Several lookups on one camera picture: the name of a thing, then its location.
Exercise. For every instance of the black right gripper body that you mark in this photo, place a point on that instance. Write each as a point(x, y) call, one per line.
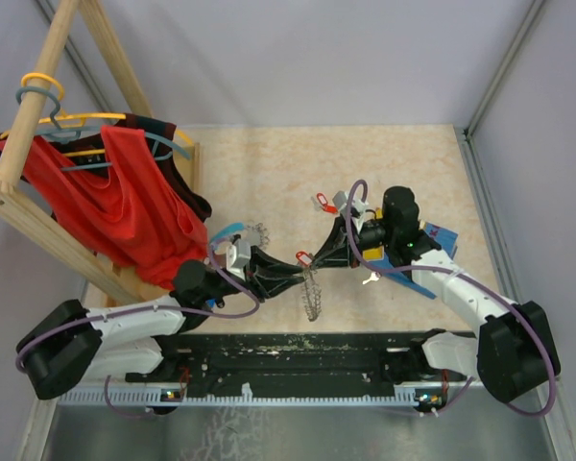
point(375, 232)

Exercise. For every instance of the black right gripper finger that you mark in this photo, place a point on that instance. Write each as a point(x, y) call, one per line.
point(336, 243)
point(335, 261)

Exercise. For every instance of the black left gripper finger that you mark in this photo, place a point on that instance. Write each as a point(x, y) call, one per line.
point(268, 267)
point(268, 288)

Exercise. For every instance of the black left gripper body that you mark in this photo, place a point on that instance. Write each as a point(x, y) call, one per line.
point(224, 287)

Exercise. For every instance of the steel key ring disc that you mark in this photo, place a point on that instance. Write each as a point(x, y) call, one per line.
point(311, 296)

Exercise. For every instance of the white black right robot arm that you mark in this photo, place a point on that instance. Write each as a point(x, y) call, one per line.
point(511, 351)

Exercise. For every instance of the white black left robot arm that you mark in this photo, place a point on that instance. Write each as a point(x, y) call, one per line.
point(74, 344)

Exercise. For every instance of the loose silver key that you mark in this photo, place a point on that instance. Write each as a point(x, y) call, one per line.
point(374, 276)

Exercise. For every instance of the red key tag plain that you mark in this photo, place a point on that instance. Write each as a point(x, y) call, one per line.
point(330, 209)

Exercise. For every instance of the red shirt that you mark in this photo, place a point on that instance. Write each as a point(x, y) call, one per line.
point(132, 216)

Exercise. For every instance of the teal clothes hanger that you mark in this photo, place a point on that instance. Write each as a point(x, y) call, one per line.
point(86, 150)

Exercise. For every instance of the yellow clothes hanger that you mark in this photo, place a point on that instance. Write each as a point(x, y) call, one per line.
point(58, 117)

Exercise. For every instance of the wooden clothes rack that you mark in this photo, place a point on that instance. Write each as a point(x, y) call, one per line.
point(121, 285)

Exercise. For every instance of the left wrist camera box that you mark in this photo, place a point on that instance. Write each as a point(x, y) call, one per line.
point(238, 256)

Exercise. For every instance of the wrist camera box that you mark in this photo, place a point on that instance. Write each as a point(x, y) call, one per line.
point(238, 256)
point(355, 208)

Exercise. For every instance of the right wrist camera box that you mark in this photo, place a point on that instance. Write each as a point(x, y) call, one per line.
point(355, 208)

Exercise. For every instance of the blue handled key ring disc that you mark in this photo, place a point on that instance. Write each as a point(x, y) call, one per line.
point(256, 234)

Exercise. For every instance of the aluminium frame rail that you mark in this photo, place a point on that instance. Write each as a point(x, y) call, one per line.
point(523, 132)

